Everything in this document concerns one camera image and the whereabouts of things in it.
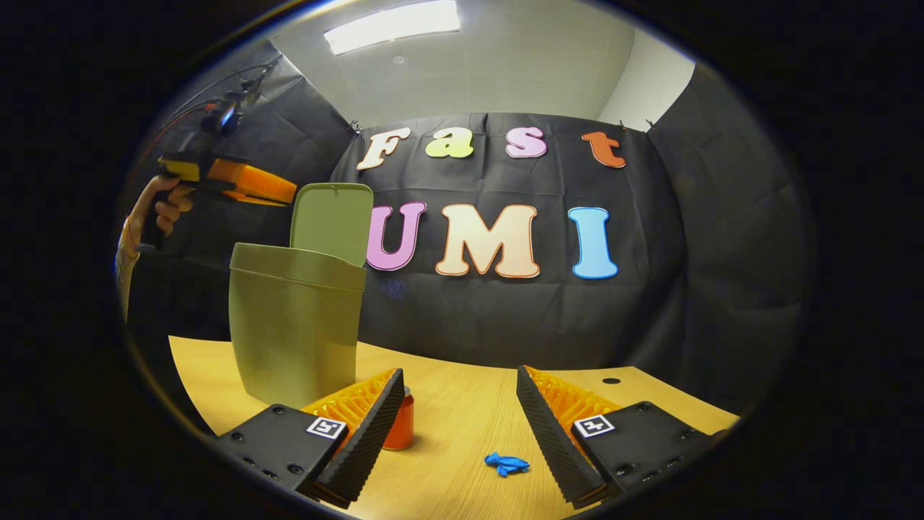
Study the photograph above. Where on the black backdrop cloth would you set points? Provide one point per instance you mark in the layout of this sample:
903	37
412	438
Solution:
505	325

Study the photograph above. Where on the wooden desktop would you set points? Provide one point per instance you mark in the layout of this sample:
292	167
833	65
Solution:
462	426

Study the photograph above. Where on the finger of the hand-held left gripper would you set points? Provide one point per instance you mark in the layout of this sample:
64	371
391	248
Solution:
260	199
253	179

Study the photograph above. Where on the green desktop garbage bin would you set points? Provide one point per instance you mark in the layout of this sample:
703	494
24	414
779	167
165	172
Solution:
289	339

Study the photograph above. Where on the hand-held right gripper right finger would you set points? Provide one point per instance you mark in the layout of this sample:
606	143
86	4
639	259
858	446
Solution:
552	433

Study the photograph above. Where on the ceiling light panel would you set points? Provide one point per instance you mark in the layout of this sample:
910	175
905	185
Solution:
393	25

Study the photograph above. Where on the red pop can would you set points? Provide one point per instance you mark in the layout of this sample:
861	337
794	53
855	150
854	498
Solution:
401	430

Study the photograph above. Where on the blue paper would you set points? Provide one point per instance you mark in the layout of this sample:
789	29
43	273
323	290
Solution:
507	464

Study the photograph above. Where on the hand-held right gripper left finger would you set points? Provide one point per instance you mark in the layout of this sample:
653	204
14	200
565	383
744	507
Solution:
368	433

